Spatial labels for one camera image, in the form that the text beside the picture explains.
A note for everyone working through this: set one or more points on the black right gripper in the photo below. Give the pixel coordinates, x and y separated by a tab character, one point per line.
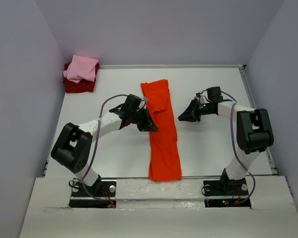
189	114

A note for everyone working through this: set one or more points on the dark red folded t shirt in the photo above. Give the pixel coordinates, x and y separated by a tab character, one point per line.
82	86

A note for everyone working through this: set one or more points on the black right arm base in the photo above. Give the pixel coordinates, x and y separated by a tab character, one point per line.
217	197

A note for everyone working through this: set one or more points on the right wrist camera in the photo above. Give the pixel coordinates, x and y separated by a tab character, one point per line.
202	99

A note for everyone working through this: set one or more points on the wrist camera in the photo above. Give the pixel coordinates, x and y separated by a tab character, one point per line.
202	99
143	102

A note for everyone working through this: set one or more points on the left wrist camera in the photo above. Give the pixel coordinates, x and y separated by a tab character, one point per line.
143	102

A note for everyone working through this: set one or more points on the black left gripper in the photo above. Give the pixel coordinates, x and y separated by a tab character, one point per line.
151	127

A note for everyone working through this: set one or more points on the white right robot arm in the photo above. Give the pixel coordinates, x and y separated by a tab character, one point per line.
250	132

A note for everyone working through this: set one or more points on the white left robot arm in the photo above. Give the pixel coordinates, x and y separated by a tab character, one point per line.
76	145

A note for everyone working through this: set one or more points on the orange t shirt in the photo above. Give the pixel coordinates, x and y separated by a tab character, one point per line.
165	162

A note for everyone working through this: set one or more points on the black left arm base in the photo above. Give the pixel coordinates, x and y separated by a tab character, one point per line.
103	198

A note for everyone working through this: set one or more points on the pink folded t shirt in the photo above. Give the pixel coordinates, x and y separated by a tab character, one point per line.
81	68

